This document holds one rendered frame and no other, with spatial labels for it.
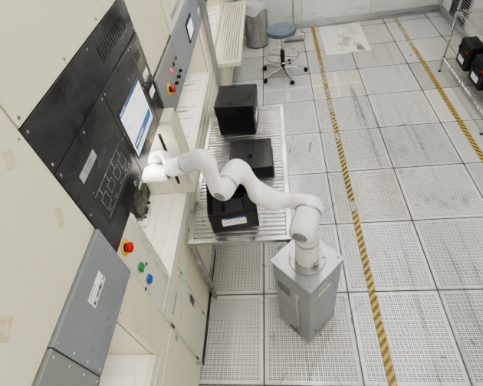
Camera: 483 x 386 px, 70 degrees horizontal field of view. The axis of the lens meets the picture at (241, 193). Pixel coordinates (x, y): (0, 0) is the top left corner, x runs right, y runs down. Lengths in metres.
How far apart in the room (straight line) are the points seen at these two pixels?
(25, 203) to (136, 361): 0.99
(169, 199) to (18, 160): 1.30
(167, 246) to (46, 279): 1.01
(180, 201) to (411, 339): 1.70
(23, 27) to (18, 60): 0.09
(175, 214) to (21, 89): 1.25
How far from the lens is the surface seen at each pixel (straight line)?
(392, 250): 2.88
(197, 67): 3.26
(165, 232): 1.98
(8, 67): 0.98
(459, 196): 3.38
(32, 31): 1.09
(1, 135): 0.92
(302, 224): 1.48
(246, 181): 1.54
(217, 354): 2.53
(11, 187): 0.92
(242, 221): 1.95
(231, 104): 2.49
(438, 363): 2.60
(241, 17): 4.29
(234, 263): 2.78
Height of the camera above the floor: 2.37
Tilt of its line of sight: 48 degrees down
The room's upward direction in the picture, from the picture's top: 12 degrees counter-clockwise
